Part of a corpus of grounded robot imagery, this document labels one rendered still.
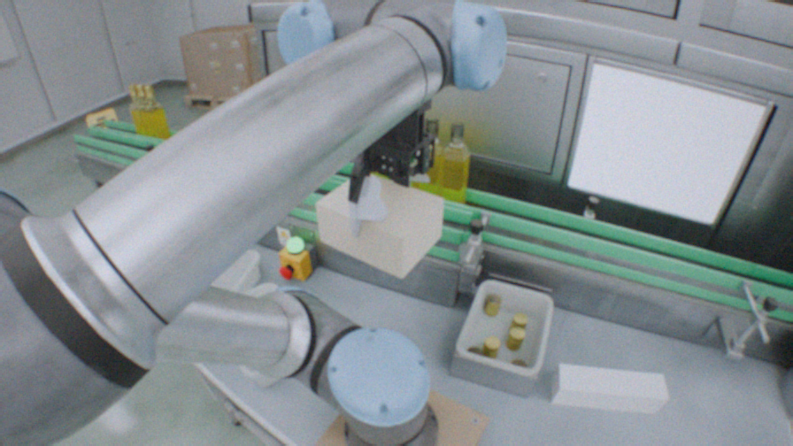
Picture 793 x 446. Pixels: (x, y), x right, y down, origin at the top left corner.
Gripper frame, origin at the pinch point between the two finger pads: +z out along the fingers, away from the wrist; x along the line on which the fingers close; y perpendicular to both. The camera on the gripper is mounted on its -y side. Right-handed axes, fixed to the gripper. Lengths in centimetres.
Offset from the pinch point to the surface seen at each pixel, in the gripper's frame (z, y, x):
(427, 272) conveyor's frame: 25.2, 1.0, 16.3
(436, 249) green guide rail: 19.4, 1.8, 18.2
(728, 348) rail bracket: 23, 72, 28
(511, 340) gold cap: 29.6, 24.7, 11.7
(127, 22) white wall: -1, -625, 202
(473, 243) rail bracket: 13.3, 10.5, 17.0
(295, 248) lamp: 25.9, -30.1, 6.1
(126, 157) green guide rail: 20, -119, -1
